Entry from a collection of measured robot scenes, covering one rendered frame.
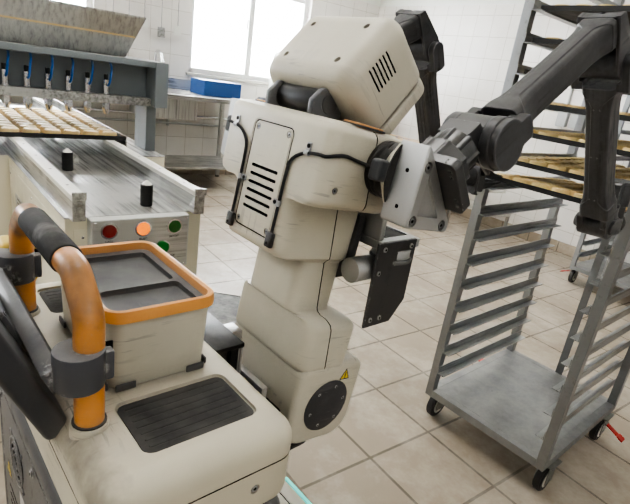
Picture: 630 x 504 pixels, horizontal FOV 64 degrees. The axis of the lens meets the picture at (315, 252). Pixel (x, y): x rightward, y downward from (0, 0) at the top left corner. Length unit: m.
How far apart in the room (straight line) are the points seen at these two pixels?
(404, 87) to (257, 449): 0.56
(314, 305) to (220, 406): 0.29
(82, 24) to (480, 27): 4.45
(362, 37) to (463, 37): 5.11
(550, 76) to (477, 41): 4.87
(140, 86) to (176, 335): 1.50
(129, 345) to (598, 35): 0.88
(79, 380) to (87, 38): 1.55
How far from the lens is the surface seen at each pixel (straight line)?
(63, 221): 1.27
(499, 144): 0.77
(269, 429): 0.65
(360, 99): 0.77
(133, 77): 2.07
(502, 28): 5.63
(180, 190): 1.39
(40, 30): 1.96
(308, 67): 0.81
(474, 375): 2.23
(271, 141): 0.80
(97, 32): 1.99
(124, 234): 1.28
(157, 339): 0.68
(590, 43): 1.01
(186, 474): 0.60
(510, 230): 2.01
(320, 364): 0.90
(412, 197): 0.68
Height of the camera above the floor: 1.22
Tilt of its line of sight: 19 degrees down
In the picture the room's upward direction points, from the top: 9 degrees clockwise
